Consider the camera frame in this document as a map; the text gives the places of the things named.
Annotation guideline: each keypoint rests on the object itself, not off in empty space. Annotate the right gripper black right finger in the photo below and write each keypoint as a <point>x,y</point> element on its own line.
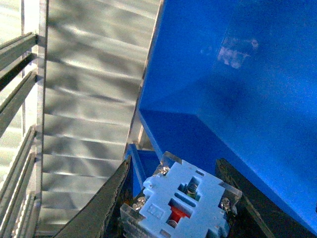
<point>257,216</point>

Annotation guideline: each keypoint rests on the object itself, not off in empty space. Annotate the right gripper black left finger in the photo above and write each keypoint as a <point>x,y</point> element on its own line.
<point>100,217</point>

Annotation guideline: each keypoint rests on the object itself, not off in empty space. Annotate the red mushroom push button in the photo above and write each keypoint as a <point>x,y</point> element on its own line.
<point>181,200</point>

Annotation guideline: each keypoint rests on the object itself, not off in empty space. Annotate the blue plastic bin left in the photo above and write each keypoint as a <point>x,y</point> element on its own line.
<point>144,164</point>

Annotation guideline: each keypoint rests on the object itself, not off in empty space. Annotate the blue plastic bin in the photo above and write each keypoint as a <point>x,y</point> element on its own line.
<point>237,79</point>
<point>144,164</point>

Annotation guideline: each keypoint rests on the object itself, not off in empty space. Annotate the blue plastic bin centre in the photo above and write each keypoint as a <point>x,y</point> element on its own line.
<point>237,79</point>

